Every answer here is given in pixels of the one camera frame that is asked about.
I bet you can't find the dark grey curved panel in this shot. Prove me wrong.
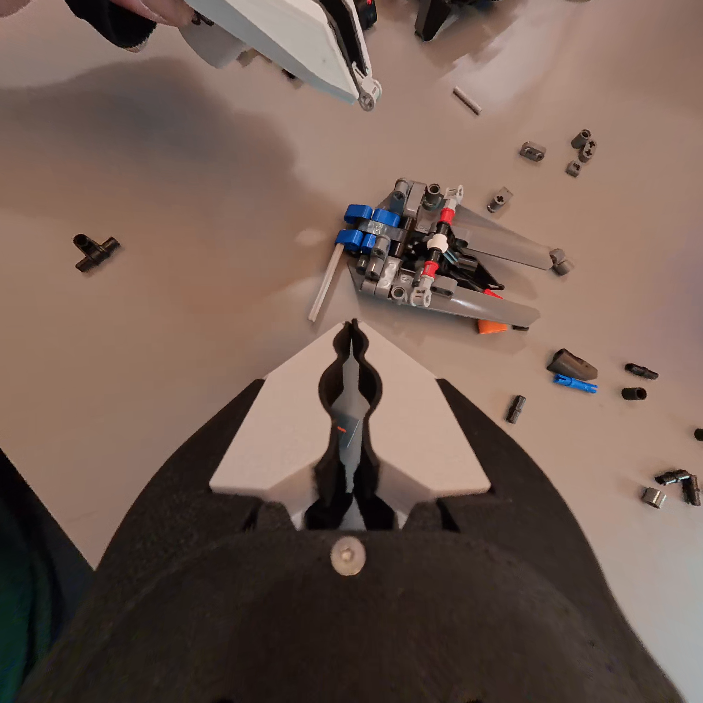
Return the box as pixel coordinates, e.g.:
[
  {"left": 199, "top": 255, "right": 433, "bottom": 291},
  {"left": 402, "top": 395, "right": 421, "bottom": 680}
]
[{"left": 546, "top": 348, "right": 599, "bottom": 382}]

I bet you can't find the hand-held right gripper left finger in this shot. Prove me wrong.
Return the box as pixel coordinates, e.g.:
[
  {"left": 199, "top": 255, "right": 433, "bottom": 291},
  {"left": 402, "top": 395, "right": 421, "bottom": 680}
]
[{"left": 209, "top": 321, "right": 355, "bottom": 531}]

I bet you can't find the person's left hand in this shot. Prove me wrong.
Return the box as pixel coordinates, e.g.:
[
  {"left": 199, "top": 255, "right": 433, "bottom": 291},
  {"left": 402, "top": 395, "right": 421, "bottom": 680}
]
[{"left": 117, "top": 0, "right": 194, "bottom": 28}]

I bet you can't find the dark grey double lego connector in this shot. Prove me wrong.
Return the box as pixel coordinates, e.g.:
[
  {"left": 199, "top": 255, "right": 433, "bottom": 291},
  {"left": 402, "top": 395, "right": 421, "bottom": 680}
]
[{"left": 570, "top": 129, "right": 599, "bottom": 164}]

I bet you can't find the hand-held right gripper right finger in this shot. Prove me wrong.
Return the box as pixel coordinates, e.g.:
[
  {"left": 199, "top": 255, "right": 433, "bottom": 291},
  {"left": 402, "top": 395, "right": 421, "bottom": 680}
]
[{"left": 351, "top": 319, "right": 492, "bottom": 531}]

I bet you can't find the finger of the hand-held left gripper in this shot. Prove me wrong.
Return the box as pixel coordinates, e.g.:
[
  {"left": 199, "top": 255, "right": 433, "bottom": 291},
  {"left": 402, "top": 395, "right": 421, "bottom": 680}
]
[
  {"left": 183, "top": 0, "right": 366, "bottom": 106},
  {"left": 328, "top": 0, "right": 375, "bottom": 82}
]

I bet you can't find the dark grey orange-striped lego tile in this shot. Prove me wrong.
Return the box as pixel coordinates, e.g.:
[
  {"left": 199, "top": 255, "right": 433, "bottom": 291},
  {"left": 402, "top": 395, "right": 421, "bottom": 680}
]
[{"left": 330, "top": 414, "right": 361, "bottom": 465}]

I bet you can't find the blue lego long pin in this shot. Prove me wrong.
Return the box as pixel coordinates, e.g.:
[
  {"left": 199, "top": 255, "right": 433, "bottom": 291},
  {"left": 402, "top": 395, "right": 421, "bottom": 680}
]
[{"left": 551, "top": 373, "right": 600, "bottom": 395}]

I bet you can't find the large lego vehicle build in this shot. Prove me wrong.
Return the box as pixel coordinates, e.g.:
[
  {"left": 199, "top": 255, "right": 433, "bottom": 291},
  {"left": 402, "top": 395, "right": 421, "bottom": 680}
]
[{"left": 413, "top": 0, "right": 509, "bottom": 44}]

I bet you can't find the long light grey lego axle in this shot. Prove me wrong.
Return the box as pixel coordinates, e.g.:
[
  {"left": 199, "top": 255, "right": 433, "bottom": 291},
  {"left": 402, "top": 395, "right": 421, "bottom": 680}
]
[{"left": 308, "top": 243, "right": 345, "bottom": 323}]

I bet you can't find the black angled lego connector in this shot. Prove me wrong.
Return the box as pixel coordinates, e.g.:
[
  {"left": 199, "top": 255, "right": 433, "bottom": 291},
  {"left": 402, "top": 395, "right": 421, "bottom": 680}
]
[{"left": 653, "top": 469, "right": 702, "bottom": 506}]

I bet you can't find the grey winged lego assembly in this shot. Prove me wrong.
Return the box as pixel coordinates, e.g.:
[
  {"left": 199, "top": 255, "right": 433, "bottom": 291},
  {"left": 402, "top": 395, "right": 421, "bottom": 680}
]
[{"left": 335, "top": 177, "right": 555, "bottom": 330}]

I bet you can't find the black lego T connector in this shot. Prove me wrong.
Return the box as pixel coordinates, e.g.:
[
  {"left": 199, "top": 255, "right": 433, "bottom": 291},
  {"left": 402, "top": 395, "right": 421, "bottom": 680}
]
[{"left": 72, "top": 234, "right": 121, "bottom": 273}]

